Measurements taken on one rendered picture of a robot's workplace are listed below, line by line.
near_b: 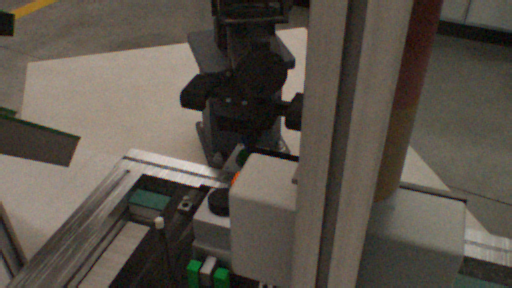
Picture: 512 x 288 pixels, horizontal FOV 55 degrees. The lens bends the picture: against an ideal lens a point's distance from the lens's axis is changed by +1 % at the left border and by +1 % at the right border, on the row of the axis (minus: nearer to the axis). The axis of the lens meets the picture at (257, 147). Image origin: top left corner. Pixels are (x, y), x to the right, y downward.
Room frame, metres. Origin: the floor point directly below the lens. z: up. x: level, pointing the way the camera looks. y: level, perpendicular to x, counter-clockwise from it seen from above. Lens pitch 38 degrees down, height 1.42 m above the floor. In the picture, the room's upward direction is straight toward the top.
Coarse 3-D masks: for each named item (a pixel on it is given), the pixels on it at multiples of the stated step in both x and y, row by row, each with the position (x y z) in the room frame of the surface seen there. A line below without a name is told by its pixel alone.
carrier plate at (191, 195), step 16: (176, 192) 0.48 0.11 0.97; (192, 192) 0.48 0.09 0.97; (176, 208) 0.45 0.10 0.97; (176, 224) 0.42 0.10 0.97; (192, 224) 0.42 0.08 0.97; (144, 240) 0.39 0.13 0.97; (176, 240) 0.39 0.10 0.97; (144, 256) 0.37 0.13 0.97; (160, 256) 0.37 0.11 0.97; (128, 272) 0.35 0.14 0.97; (144, 272) 0.35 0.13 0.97; (160, 272) 0.35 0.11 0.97
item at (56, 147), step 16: (0, 112) 0.58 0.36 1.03; (16, 112) 0.60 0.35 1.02; (0, 128) 0.45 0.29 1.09; (16, 128) 0.47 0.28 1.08; (32, 128) 0.48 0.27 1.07; (48, 128) 0.50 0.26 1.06; (0, 144) 0.44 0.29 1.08; (16, 144) 0.46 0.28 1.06; (32, 144) 0.48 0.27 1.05; (48, 144) 0.49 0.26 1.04; (64, 144) 0.51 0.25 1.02; (32, 160) 0.47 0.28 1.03; (48, 160) 0.49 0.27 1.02; (64, 160) 0.51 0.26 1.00
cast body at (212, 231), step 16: (208, 192) 0.36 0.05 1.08; (224, 192) 0.35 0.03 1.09; (208, 208) 0.33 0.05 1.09; (224, 208) 0.32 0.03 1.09; (208, 224) 0.32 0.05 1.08; (224, 224) 0.31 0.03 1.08; (208, 240) 0.32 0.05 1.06; (224, 240) 0.31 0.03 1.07; (208, 256) 0.31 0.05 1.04; (224, 256) 0.30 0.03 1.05; (208, 272) 0.29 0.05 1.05
